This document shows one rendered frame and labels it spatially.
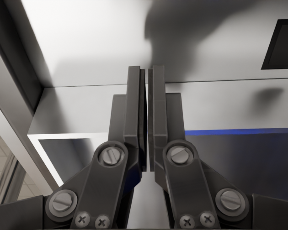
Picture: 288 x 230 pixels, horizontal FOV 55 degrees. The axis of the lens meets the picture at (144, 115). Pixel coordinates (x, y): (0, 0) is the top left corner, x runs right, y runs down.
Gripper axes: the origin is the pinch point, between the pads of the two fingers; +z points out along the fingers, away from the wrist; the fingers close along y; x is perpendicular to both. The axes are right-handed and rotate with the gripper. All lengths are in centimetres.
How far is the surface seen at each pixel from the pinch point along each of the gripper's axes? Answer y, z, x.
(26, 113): -6.7, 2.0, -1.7
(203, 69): 3.0, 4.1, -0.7
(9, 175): -31, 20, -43
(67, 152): -5.7, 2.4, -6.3
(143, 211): -1.2, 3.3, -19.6
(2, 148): -98, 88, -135
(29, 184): -99, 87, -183
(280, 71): 7.2, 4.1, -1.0
